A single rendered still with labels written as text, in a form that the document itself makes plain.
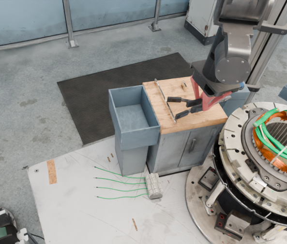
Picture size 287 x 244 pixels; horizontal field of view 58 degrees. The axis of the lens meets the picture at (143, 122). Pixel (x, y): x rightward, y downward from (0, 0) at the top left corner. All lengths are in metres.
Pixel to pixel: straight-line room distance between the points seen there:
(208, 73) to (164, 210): 0.50
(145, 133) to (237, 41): 0.36
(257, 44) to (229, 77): 0.59
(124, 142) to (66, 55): 2.14
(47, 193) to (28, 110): 1.41
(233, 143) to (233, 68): 0.26
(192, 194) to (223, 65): 0.55
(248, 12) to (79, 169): 0.71
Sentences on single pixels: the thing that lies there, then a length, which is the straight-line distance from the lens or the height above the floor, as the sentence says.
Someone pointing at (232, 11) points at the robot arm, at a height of 1.40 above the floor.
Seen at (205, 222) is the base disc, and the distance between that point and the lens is 0.88.
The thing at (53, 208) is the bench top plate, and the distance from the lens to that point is 0.89.
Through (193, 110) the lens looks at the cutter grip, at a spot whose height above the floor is 1.16.
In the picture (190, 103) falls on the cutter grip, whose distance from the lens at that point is 0.62.
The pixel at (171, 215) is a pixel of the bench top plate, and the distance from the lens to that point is 0.88.
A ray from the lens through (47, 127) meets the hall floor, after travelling 2.11.
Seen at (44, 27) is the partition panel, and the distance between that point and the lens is 2.76.
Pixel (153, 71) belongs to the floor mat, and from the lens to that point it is 2.55.
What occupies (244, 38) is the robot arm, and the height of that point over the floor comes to 1.37.
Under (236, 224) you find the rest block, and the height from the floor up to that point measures 0.84.
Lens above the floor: 1.59
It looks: 49 degrees down
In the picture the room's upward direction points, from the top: 7 degrees clockwise
